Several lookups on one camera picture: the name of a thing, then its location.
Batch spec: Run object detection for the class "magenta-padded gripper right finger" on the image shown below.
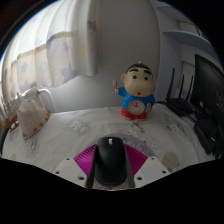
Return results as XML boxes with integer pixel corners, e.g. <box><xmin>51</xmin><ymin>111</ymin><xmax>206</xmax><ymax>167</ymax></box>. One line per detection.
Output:
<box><xmin>124</xmin><ymin>143</ymin><xmax>171</xmax><ymax>188</ymax></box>

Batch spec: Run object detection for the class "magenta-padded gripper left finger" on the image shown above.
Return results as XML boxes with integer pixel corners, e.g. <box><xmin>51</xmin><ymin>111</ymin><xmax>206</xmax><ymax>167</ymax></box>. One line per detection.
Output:
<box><xmin>52</xmin><ymin>143</ymin><xmax>99</xmax><ymax>188</ymax></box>

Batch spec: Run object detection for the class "black computer mouse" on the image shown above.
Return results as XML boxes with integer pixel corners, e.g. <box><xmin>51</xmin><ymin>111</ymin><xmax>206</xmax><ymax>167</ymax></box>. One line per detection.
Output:
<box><xmin>89</xmin><ymin>135</ymin><xmax>132</xmax><ymax>188</ymax></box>

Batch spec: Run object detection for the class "white printed tablecloth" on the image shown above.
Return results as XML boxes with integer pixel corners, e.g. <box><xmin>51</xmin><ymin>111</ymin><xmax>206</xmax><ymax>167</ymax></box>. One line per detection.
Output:
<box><xmin>1</xmin><ymin>103</ymin><xmax>218</xmax><ymax>191</ymax></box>

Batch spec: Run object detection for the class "cartoon boy clock figurine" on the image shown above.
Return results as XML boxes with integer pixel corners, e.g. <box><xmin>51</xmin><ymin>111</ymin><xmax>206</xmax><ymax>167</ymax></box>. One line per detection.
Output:
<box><xmin>114</xmin><ymin>61</ymin><xmax>157</xmax><ymax>122</ymax></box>

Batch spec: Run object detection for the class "large white conch shell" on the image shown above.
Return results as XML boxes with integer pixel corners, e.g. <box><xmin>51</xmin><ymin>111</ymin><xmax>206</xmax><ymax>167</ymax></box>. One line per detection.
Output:
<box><xmin>16</xmin><ymin>87</ymin><xmax>52</xmax><ymax>140</ymax></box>

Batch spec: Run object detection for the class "black router with antennas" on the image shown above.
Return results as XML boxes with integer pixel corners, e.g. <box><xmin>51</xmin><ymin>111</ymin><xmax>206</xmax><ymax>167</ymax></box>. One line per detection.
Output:
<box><xmin>165</xmin><ymin>67</ymin><xmax>198</xmax><ymax>118</ymax></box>

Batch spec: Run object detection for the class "black monitor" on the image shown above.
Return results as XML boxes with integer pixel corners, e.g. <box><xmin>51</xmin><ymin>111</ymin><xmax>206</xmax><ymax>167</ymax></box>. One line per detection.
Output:
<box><xmin>190</xmin><ymin>53</ymin><xmax>224</xmax><ymax>158</ymax></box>

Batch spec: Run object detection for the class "white star-print curtain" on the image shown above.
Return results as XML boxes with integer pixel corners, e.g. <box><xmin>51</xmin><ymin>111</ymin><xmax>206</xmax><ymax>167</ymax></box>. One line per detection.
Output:
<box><xmin>1</xmin><ymin>0</ymin><xmax>100</xmax><ymax>101</ymax></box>

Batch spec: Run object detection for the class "white wall shelf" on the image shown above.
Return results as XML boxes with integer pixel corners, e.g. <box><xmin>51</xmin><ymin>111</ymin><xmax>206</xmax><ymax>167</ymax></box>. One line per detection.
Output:
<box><xmin>163</xmin><ymin>29</ymin><xmax>214</xmax><ymax>53</ymax></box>

